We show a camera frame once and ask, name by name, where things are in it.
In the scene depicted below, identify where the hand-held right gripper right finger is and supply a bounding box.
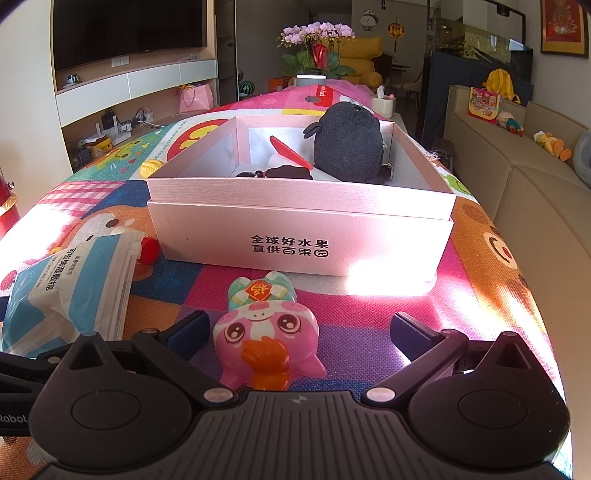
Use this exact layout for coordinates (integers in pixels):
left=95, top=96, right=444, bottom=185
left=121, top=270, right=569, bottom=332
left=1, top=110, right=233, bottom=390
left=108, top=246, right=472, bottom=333
left=362, top=312, right=532, bottom=407

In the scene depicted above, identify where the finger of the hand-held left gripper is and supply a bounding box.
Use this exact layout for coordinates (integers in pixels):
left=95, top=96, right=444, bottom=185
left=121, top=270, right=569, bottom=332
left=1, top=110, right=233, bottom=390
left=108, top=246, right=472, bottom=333
left=0, top=350, right=70, bottom=377

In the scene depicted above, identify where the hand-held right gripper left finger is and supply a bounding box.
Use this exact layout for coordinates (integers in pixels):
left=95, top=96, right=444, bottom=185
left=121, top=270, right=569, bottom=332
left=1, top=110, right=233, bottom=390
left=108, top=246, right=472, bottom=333
left=65, top=310, right=238, bottom=407

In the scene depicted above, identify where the pink pig toy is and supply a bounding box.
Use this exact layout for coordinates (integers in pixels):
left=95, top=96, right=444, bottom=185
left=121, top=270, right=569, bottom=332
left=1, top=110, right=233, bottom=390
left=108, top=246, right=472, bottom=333
left=213, top=272, right=326, bottom=392

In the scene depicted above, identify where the blue white tissue pack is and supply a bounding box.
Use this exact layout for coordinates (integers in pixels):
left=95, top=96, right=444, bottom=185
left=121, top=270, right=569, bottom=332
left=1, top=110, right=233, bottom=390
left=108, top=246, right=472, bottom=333
left=0, top=231, right=145, bottom=358

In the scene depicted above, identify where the pink cardboard box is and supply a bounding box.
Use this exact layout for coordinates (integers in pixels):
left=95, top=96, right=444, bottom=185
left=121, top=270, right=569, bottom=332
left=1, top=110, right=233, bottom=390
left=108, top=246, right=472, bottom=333
left=145, top=115, right=458, bottom=278

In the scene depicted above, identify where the black plush toy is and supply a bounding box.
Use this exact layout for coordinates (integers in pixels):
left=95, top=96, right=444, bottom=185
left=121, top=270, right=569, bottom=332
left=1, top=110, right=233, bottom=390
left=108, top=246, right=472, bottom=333
left=302, top=102, right=393, bottom=185

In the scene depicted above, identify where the white foam rocket red tip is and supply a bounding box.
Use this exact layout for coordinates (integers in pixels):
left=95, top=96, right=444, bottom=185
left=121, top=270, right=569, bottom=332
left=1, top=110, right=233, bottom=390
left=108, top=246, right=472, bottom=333
left=268, top=135, right=333, bottom=181

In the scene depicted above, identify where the cartoon printed table mat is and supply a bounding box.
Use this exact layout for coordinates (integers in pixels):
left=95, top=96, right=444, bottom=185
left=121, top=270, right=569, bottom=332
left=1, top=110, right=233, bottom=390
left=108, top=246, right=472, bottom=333
left=0, top=78, right=566, bottom=480

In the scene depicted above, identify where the small red toy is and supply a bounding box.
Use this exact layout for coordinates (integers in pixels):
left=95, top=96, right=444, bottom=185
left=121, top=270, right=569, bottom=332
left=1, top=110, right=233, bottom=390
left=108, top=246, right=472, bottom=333
left=139, top=235, right=161, bottom=265

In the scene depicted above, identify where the red cylinder with gold band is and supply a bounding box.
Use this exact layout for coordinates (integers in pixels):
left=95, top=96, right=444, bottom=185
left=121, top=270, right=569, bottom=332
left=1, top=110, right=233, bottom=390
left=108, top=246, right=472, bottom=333
left=0, top=178, right=19, bottom=241

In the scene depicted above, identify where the beige sofa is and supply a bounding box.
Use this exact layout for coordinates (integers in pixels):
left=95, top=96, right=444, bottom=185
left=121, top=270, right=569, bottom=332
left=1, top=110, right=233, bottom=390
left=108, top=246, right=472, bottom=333
left=443, top=85, right=591, bottom=324

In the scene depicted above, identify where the white tissue holder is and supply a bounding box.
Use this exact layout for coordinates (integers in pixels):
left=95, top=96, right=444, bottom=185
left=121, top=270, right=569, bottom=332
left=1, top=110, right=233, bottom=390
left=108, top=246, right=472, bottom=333
left=372, top=85, right=397, bottom=118

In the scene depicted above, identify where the small plush doll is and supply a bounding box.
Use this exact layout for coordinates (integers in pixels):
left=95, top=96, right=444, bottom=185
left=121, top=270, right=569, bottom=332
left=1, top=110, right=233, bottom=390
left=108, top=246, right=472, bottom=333
left=496, top=111, right=525, bottom=137

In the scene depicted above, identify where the orange yellow duck toy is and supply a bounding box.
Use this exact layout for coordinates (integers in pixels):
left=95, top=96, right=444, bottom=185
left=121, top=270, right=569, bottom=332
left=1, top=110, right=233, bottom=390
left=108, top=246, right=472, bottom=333
left=533, top=131, right=573, bottom=160

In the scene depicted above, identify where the pink gift bag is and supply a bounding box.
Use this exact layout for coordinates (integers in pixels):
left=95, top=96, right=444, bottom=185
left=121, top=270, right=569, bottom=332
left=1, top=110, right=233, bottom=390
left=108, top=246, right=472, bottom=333
left=178, top=83, right=215, bottom=112

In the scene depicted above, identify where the colourful printed bag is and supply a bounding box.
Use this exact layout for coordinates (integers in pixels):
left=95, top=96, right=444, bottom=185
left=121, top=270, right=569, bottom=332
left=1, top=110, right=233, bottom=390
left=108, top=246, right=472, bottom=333
left=467, top=87, right=502, bottom=121

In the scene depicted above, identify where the grey neck pillow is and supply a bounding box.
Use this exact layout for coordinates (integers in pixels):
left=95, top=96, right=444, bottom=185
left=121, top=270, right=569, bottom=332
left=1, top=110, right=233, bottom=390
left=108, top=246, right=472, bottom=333
left=573, top=134, right=591, bottom=176

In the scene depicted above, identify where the fish tank on black cabinet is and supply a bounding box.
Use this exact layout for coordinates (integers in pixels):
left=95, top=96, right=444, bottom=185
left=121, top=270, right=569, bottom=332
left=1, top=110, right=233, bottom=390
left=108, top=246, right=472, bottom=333
left=420, top=16, right=534, bottom=144

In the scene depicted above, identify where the red box with oval hole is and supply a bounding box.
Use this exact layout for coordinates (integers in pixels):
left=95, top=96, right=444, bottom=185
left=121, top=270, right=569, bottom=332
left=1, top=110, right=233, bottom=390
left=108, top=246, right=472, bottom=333
left=302, top=83, right=334, bottom=106

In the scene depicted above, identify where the white television cabinet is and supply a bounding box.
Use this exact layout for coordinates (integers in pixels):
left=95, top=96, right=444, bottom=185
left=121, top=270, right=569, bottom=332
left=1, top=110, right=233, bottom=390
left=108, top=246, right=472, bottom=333
left=54, top=44, right=220, bottom=174

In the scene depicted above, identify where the yellow plush toy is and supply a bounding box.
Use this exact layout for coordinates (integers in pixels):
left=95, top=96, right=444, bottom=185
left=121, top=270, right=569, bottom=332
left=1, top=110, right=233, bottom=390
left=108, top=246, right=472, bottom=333
left=482, top=68, right=522, bottom=104

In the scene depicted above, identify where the large yellow plush bear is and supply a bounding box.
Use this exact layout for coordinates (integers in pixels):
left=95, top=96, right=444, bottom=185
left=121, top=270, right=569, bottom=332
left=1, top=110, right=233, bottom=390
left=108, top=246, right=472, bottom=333
left=332, top=37, right=384, bottom=88

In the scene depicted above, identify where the black television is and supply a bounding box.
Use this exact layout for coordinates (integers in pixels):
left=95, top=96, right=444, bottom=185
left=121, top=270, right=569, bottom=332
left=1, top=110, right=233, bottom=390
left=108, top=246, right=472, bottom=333
left=52, top=0, right=208, bottom=75

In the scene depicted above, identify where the purple orchid plant in pot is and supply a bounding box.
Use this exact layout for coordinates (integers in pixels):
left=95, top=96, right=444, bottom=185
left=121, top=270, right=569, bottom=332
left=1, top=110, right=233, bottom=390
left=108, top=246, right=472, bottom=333
left=277, top=21, right=358, bottom=86

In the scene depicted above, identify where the gold framed wall picture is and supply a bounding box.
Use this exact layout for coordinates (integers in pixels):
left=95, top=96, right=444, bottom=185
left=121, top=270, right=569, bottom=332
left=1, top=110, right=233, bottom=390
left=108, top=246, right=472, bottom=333
left=540, top=0, right=586, bottom=58

